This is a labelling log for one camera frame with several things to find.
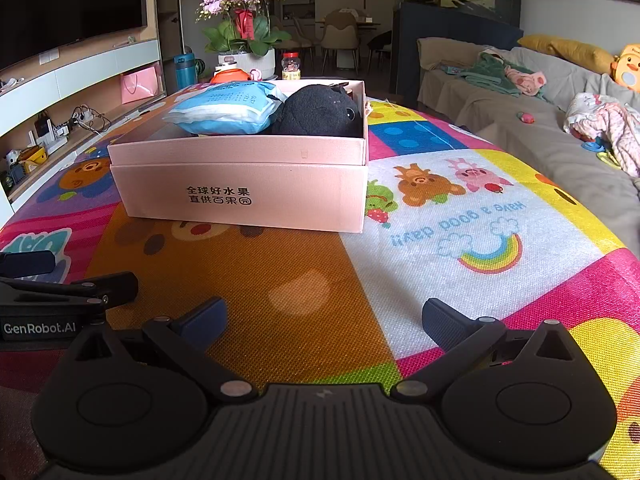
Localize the pink white clothes pile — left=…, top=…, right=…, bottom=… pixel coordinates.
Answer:
left=564, top=92, right=640, bottom=177

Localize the green cloth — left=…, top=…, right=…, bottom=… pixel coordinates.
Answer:
left=459, top=52, right=522, bottom=97

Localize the grey sofa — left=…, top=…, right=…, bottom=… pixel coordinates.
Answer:
left=416, top=35, right=640, bottom=262

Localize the white wooden shelf unit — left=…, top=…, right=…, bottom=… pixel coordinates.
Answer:
left=0, top=0, right=182, bottom=217

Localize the blue water bottle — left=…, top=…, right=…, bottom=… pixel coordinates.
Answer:
left=173, top=52, right=197, bottom=92

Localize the pink pig print cloth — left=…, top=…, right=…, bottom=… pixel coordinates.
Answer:
left=504, top=67, right=547, bottom=97

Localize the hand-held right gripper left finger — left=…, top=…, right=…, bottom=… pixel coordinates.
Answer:
left=62, top=296, right=256, bottom=398

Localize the colourful cartoon table mat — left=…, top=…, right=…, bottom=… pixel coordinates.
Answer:
left=0, top=82, right=640, bottom=480

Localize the yellow chick plush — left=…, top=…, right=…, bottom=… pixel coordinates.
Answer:
left=609, top=43, right=640, bottom=93

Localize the blue wet wipes pack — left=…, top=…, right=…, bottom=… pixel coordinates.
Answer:
left=162, top=80, right=289, bottom=137

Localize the pink orchid in white pot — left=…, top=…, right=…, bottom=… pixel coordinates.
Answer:
left=197, top=0, right=292, bottom=79

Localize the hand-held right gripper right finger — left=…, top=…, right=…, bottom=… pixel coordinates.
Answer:
left=391, top=297, right=587, bottom=397

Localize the pink paper bag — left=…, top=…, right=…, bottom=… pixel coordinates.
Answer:
left=120, top=67, right=164, bottom=105

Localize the black television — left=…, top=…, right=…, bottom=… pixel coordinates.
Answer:
left=0, top=0, right=149, bottom=71

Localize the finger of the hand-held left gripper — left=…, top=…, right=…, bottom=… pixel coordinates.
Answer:
left=0, top=249, right=57, bottom=278
left=0, top=272, right=140, bottom=319

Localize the dark dining chair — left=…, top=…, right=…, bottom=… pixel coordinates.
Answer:
left=366, top=29, right=394, bottom=69

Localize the beige dining chair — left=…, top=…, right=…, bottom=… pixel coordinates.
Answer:
left=319, top=9, right=359, bottom=69

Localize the yellow cushion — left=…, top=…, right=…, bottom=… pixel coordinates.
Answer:
left=516, top=34, right=617, bottom=74

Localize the pink cardboard box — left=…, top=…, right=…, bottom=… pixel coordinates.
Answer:
left=107, top=78, right=370, bottom=234

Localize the black plush toy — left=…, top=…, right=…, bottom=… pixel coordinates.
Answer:
left=266, top=82, right=363, bottom=139

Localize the white router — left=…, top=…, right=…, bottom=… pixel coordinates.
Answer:
left=29, top=117, right=69, bottom=152

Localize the white power strip with cables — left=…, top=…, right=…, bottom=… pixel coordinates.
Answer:
left=71, top=104, right=109, bottom=129

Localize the dark cabinet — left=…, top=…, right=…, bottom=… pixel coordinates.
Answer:
left=389, top=1, right=524, bottom=94

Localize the orange lidded bowl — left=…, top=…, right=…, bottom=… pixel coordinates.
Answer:
left=209, top=67, right=252, bottom=85

